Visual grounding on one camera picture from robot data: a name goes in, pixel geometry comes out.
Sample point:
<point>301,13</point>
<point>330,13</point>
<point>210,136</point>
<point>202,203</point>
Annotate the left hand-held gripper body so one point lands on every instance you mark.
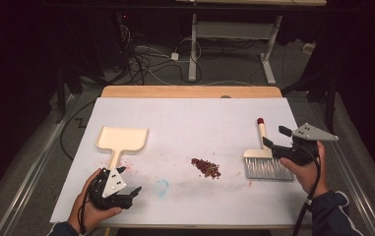
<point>113,185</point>

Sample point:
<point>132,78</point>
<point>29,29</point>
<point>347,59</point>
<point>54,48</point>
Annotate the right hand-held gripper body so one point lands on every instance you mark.
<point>306,137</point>

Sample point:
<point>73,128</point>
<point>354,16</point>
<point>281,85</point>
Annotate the cream hand brush grey bristles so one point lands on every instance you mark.
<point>267,168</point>

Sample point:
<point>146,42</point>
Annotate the cream plastic dustpan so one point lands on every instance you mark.
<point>122,137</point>

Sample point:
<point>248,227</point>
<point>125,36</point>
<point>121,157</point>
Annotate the red bean scraps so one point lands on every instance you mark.
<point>207,168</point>

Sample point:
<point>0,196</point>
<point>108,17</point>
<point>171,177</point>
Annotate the person's left hand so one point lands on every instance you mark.
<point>91,214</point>

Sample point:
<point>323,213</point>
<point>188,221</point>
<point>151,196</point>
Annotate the person's right hand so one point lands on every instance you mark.
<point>306,177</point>

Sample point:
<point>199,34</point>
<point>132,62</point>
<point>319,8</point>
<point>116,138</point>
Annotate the black metal stand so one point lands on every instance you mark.
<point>60,98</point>
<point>330,105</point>

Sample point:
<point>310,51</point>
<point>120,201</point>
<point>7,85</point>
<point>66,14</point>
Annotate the white board table cover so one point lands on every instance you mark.
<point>188,121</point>

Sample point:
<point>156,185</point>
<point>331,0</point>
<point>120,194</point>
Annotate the small white box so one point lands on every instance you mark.
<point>308,48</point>

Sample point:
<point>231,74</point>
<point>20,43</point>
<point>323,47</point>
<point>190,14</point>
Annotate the wooden table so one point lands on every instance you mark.
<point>191,91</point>

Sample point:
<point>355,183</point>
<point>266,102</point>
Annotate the white power adapter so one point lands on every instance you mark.
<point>174,56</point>

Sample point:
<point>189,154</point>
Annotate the metal floor rail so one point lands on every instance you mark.
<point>352,177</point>
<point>34,164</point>

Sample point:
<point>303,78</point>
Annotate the white metal desk frame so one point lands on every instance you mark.
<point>234,30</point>

